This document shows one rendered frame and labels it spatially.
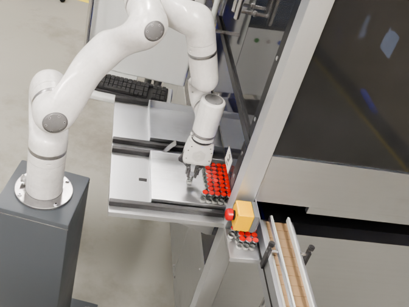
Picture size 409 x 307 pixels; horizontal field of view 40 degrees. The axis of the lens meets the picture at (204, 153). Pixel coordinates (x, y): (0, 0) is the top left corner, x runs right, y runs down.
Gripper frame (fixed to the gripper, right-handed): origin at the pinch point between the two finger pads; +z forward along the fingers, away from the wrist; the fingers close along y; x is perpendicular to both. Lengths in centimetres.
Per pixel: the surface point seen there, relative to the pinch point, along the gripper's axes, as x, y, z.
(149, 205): -16.1, -15.2, 3.9
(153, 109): 43.6, -12.1, 5.7
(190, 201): -9.8, 0.0, 5.7
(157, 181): -1.2, -11.5, 5.7
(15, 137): 123, -78, 94
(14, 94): 169, -85, 94
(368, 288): -21, 78, 31
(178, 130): 31.3, -2.3, 5.6
